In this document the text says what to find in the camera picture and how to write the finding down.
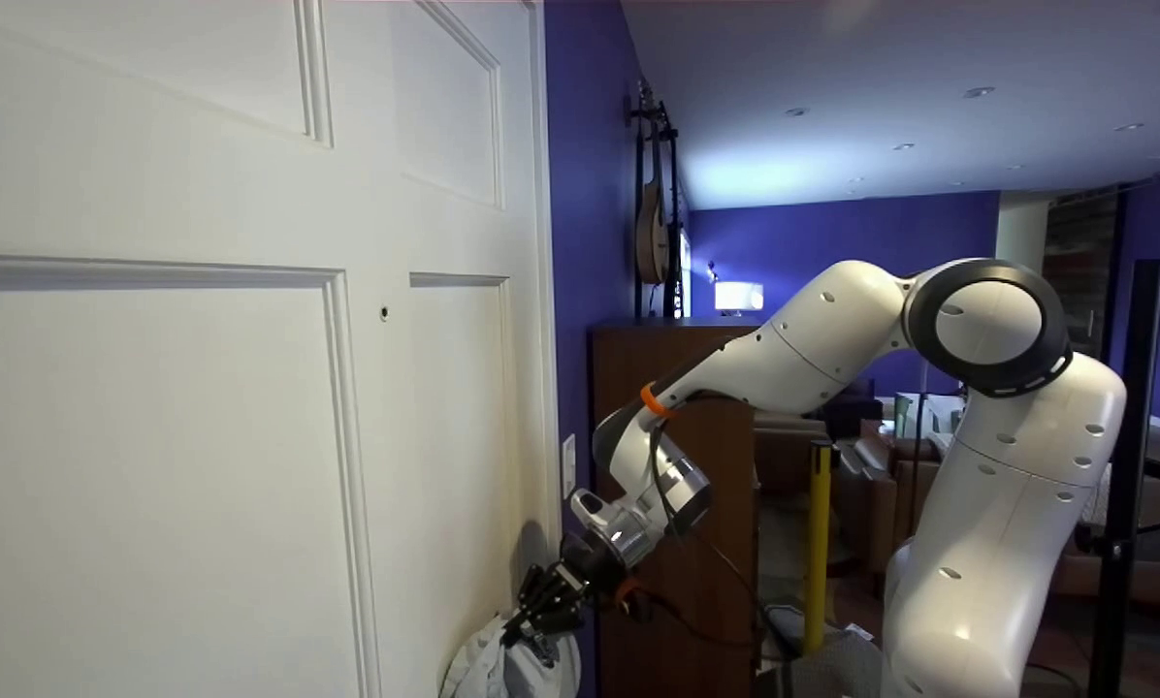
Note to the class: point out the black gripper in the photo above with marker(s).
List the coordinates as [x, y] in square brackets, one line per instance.
[559, 595]

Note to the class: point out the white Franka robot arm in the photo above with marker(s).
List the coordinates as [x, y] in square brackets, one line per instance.
[1007, 516]

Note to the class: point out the brown wooden cabinet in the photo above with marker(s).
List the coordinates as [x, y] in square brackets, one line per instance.
[707, 583]

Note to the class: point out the white panel door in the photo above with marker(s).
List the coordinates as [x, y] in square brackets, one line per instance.
[215, 428]

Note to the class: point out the black tripod pole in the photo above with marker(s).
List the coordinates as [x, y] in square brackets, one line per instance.
[1124, 516]

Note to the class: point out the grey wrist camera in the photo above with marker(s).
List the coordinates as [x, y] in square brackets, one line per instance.
[597, 516]

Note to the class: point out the white light switch plate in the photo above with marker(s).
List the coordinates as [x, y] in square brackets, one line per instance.
[570, 468]

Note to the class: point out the yellow stand post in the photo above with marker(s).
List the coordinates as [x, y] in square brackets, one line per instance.
[819, 557]

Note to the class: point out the black metal wall rack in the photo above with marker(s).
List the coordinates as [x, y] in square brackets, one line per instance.
[656, 219]

